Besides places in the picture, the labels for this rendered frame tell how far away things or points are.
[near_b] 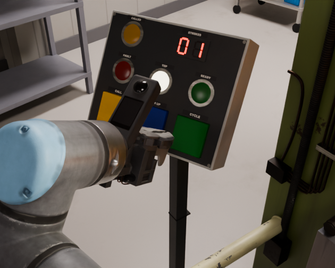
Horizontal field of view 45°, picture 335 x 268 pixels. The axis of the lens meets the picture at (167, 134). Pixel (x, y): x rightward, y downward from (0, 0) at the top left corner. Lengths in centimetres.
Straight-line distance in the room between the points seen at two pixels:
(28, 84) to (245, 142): 152
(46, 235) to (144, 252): 144
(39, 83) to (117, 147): 242
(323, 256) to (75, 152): 56
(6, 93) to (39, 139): 245
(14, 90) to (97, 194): 105
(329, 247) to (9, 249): 57
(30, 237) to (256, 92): 275
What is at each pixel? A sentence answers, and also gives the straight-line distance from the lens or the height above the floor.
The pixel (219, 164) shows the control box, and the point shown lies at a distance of 88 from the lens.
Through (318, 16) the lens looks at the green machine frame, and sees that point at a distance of 93.
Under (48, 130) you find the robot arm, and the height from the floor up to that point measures 126.
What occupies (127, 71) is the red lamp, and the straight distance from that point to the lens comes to 93.
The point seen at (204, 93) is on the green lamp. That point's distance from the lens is 84.
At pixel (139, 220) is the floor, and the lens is 205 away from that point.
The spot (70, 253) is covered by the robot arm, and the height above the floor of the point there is 114.
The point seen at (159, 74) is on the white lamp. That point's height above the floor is 110.
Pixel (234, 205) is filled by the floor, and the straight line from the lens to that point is 214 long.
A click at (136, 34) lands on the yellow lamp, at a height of 116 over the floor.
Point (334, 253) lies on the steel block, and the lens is 84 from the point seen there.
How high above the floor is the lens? 151
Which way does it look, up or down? 36 degrees down
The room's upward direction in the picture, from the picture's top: straight up
